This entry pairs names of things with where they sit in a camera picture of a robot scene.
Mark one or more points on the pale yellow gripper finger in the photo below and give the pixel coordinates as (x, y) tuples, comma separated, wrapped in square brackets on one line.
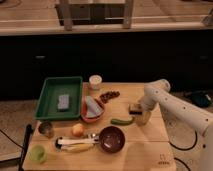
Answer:
[(143, 118)]

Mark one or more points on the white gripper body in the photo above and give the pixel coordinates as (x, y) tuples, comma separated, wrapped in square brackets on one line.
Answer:
[(147, 103)]

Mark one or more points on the black whiteboard eraser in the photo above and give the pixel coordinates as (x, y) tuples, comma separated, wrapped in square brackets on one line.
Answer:
[(135, 109)]

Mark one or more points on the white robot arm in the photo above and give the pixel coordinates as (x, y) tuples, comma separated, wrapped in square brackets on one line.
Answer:
[(200, 120)]

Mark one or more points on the purple bowl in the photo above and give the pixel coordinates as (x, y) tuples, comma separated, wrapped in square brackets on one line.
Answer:
[(111, 139)]

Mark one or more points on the orange bowl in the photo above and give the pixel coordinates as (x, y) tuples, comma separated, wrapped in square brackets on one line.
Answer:
[(84, 111)]

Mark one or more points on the green chili pepper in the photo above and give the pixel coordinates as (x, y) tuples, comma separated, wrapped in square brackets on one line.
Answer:
[(121, 122)]

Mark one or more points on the red grape bunch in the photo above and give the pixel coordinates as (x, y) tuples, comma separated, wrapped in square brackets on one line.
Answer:
[(105, 97)]

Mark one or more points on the grey folded cloth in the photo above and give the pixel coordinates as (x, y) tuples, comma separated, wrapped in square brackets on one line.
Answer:
[(93, 108)]

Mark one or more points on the metal spoon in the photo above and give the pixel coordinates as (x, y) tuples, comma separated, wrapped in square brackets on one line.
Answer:
[(92, 135)]

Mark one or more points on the teal black object on floor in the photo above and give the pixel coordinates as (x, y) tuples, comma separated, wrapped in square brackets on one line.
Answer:
[(200, 99)]

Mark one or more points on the white cup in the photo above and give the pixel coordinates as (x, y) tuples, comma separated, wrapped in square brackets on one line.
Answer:
[(95, 82)]

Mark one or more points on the yellow apple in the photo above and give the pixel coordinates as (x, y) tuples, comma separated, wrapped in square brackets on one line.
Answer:
[(77, 130)]

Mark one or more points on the yellow banana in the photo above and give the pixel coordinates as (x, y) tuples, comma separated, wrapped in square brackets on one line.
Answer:
[(78, 148)]

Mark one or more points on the grey sponge block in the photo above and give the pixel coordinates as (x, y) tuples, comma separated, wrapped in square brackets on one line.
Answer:
[(63, 102)]

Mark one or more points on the green plastic tray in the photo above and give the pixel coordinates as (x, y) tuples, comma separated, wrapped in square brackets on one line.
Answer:
[(48, 100)]

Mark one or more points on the small metal cup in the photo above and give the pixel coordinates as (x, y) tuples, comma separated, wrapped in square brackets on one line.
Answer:
[(46, 129)]

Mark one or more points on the light green cup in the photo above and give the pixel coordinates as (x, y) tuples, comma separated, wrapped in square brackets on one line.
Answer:
[(38, 154)]

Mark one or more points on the black bar left of table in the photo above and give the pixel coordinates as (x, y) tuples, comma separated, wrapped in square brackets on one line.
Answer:
[(28, 132)]

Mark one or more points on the wooden chair legs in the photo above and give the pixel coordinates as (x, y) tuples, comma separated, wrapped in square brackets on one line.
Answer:
[(94, 13)]

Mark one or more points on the white handled utensil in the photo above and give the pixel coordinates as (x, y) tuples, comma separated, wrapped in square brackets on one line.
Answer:
[(75, 141)]

